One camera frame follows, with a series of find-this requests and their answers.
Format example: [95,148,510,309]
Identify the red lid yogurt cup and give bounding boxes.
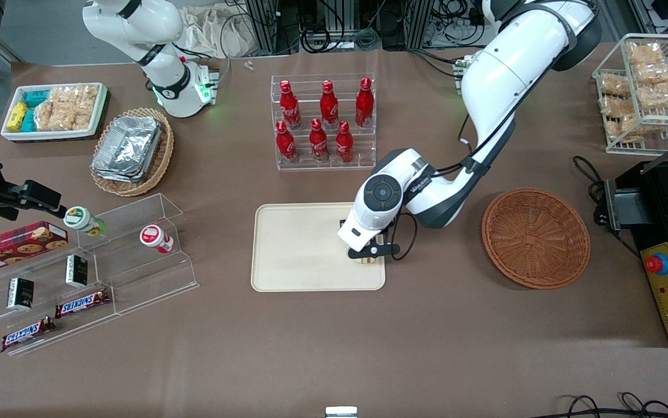
[139,225,175,255]

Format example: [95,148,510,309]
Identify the light oval wicker basket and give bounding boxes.
[90,107,175,197]

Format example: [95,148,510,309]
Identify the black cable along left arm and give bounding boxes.
[386,99,523,262]

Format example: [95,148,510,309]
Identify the black machine housing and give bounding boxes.
[604,160,668,349]

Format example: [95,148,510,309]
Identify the yellow snack box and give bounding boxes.
[7,101,28,132]

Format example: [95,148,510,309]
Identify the small black white box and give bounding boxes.
[6,278,35,310]
[65,254,89,289]

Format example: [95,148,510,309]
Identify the black power cable with plug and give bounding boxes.
[572,156,644,260]

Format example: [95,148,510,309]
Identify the clear acrylic stepped shelf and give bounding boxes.
[0,193,200,356]

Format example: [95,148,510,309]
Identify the brown round wicker basket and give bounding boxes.
[481,187,591,290]

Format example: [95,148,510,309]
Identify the red chocolate chip cookie box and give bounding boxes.
[0,221,70,278]

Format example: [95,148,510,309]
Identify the Snickers chocolate bar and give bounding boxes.
[55,289,112,319]
[1,316,56,353]

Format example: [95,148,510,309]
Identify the black cables at left arm base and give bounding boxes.
[407,48,464,80]

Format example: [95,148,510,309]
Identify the black floor cables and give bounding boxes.
[546,392,668,418]

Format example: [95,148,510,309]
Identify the beige crumpled cloth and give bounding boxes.
[178,3,253,59]

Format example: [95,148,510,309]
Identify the clear rice cracker packet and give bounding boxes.
[33,101,59,132]
[49,85,100,131]
[608,115,641,142]
[636,81,668,111]
[599,74,631,97]
[633,61,668,85]
[599,96,637,119]
[627,42,664,64]

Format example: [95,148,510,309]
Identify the grey metal box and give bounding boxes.
[605,180,650,230]

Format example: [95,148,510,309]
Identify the background cable bundle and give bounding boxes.
[296,0,486,54]

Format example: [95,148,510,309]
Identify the aluminium foil tray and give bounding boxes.
[95,115,164,175]
[91,157,155,185]

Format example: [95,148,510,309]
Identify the white rectangular plastic container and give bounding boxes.
[1,82,109,142]

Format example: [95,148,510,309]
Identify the clear acrylic bottle rack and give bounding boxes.
[270,73,377,171]

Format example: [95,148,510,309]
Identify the beige plastic tray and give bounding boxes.
[251,201,386,292]

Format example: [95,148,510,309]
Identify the green lid yogurt cup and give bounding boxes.
[63,206,106,237]

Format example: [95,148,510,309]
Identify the red cola bottle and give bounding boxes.
[319,80,339,130]
[275,121,298,164]
[355,77,375,129]
[309,118,331,163]
[279,80,302,130]
[335,121,355,164]

